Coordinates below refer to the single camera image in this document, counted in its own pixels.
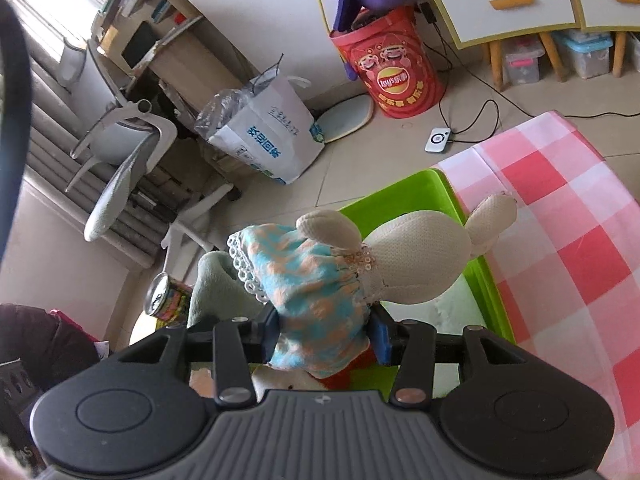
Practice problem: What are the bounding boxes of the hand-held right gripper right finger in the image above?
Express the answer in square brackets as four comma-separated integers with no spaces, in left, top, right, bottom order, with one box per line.
[371,304,532,408]

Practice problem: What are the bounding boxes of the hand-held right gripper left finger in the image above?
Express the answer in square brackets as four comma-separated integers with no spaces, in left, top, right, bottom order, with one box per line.
[107,306,282,407]

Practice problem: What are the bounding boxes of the bunny plush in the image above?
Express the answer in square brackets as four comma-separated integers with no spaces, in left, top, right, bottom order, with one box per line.
[227,194,518,379]

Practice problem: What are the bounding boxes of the green plastic bin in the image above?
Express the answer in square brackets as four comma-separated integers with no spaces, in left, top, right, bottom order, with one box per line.
[337,169,516,401]

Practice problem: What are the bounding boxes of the white and orange plush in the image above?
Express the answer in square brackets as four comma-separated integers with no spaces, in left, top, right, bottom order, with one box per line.
[192,347,381,402]

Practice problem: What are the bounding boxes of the dark red clothing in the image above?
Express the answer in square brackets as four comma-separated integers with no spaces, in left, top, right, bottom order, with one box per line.
[0,304,101,392]

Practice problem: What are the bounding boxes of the pale green plush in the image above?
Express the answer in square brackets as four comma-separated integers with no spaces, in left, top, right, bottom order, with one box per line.
[187,251,273,328]

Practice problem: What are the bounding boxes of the colourful tin can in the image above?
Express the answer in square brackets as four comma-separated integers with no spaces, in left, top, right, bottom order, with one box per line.
[145,272,194,321]

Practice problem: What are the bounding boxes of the white paper bag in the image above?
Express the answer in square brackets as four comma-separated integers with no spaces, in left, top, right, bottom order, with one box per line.
[207,74,326,186]

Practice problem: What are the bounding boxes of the pink checkered tablecloth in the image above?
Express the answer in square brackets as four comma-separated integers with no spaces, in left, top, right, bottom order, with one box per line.
[432,110,640,480]

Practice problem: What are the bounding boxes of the small white device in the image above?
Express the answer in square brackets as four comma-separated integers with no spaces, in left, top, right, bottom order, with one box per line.
[425,126,455,153]

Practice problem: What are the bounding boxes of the clear plastic bag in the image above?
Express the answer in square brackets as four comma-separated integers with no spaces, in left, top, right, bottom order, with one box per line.
[194,87,261,142]

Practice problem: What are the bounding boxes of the white round fan base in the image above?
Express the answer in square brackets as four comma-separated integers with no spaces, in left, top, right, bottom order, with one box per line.
[312,94,373,143]

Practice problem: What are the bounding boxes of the white office chair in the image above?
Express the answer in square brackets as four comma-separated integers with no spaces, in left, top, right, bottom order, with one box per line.
[65,35,236,266]

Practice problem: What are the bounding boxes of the red snack bucket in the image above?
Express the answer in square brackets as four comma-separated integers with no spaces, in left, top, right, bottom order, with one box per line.
[329,4,448,120]

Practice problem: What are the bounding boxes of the wooden desk with shelves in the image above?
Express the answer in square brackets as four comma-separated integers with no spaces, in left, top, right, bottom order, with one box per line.
[92,0,219,81]

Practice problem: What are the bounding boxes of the clear storage box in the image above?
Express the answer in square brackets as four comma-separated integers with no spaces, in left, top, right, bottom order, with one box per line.
[502,35,546,86]

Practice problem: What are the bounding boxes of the black monitor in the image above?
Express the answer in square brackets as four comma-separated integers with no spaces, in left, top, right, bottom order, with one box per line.
[122,20,159,69]

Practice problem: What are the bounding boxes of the blue lidded storage box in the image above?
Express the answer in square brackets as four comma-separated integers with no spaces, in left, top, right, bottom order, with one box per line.
[552,30,614,80]

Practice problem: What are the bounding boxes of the black cable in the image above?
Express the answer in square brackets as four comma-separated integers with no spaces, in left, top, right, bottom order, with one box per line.
[425,15,502,147]

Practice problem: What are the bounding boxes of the white cabinet with yellow handles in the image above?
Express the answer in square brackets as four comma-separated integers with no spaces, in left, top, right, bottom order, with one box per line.
[410,0,640,93]

